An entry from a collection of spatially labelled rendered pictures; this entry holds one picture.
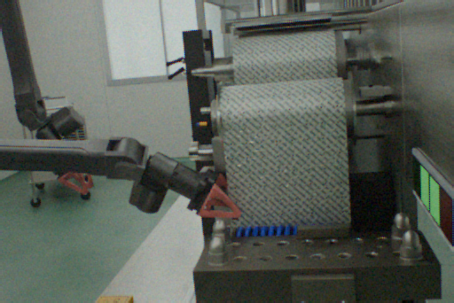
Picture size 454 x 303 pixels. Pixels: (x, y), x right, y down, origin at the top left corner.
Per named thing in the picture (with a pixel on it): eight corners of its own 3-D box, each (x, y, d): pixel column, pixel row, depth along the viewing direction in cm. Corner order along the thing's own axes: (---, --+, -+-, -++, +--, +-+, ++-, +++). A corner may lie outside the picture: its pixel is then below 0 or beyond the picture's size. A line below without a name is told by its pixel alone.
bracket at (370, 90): (358, 95, 111) (357, 84, 110) (387, 92, 110) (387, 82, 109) (360, 97, 106) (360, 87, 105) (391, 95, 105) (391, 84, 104)
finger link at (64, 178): (100, 182, 153) (80, 154, 151) (94, 188, 146) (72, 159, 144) (82, 195, 153) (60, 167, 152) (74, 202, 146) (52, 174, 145)
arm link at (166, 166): (145, 157, 107) (156, 143, 112) (135, 183, 110) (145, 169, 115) (177, 173, 107) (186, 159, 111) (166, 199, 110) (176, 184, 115)
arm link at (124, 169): (116, 162, 104) (122, 137, 111) (100, 205, 110) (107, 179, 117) (176, 181, 106) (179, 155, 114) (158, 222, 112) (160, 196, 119)
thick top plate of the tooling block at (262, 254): (211, 266, 109) (208, 236, 108) (421, 260, 103) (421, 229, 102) (195, 304, 94) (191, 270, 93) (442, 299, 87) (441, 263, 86)
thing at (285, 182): (232, 234, 112) (223, 144, 108) (351, 229, 108) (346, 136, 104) (231, 235, 111) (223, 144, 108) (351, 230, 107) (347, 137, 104)
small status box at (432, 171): (412, 192, 84) (410, 148, 83) (417, 192, 84) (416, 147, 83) (454, 255, 60) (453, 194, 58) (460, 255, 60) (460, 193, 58)
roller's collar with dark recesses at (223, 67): (218, 82, 140) (216, 57, 139) (242, 81, 139) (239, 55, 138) (215, 84, 134) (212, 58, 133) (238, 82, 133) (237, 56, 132)
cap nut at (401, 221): (389, 233, 101) (388, 209, 101) (410, 232, 101) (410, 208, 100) (392, 240, 98) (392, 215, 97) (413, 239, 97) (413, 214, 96)
